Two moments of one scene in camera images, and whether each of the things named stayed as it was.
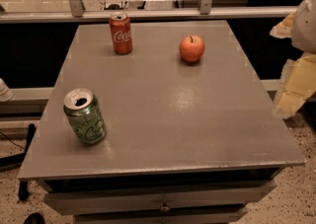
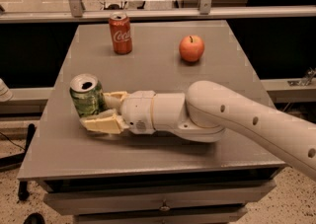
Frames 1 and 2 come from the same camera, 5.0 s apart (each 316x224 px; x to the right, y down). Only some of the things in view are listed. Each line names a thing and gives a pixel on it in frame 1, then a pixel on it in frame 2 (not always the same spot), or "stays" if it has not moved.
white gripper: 306,26 -> 137,111
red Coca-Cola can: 121,33 stays
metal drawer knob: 165,207 stays
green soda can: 85,115 -> 88,95
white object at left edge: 6,93 stays
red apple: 192,47 stays
